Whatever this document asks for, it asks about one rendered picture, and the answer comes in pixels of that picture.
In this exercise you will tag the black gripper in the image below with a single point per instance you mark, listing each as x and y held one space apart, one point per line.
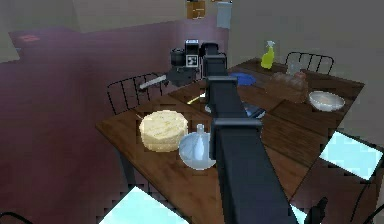
180 66

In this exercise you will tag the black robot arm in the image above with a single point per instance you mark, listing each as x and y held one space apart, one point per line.
240 153

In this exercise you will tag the clear glass flask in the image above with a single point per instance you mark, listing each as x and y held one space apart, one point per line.
197 148

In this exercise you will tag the blue plate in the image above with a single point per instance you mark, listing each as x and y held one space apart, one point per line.
246 79

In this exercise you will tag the brown wooden dining table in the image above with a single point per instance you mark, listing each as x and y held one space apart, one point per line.
233 133

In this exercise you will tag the pale blue hanging towel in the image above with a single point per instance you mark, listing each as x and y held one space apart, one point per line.
224 15

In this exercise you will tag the yellow spray bottle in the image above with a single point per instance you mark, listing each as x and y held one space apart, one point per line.
268 56

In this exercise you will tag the clear drinking glass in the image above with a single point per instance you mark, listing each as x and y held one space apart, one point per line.
294 67

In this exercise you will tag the white bowl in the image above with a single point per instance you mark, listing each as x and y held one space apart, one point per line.
326 100

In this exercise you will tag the wooden wall shelf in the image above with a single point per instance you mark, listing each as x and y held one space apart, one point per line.
196 9

